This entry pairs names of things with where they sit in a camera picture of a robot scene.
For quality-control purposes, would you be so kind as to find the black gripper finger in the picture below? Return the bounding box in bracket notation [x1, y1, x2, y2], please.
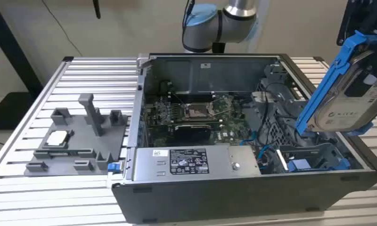
[344, 70, 377, 97]

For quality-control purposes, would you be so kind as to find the hard disk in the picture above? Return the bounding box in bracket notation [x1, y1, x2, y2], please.
[295, 30, 377, 138]

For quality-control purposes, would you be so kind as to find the blue disk carrier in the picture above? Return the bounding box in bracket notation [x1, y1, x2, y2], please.
[288, 159, 312, 173]

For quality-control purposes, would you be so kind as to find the grey metal drive cage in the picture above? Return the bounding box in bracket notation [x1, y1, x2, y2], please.
[251, 77, 315, 147]

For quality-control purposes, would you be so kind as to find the green motherboard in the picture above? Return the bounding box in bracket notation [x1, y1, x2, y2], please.
[144, 94, 255, 148]

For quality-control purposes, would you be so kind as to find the metal socket cover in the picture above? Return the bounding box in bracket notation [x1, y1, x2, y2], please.
[208, 97, 233, 114]

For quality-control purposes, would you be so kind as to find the CPU socket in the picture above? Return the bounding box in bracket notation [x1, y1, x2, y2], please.
[184, 103, 211, 120]

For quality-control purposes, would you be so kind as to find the silver power supply unit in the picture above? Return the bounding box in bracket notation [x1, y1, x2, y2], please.
[132, 145, 261, 182]

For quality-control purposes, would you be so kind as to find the thin locking lever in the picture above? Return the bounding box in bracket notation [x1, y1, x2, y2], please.
[172, 91, 187, 106]

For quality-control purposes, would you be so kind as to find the black open PC case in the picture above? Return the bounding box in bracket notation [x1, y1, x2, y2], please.
[111, 52, 377, 224]

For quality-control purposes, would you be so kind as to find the blue case latch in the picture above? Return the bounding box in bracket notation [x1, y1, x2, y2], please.
[108, 162, 123, 174]

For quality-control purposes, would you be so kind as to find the black antenna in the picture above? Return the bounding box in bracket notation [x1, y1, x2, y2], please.
[92, 0, 101, 19]

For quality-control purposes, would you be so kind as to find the grey parts rack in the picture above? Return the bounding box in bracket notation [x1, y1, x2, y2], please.
[24, 93, 133, 177]

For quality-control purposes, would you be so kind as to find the silver CPU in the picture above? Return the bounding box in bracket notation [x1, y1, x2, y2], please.
[47, 130, 71, 145]

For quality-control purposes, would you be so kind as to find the long black wire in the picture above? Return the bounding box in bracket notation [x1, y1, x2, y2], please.
[261, 82, 300, 147]

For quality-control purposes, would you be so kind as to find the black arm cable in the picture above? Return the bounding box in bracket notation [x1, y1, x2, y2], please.
[183, 0, 196, 27]

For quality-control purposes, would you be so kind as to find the thin black wall cable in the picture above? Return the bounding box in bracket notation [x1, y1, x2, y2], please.
[43, 0, 84, 57]

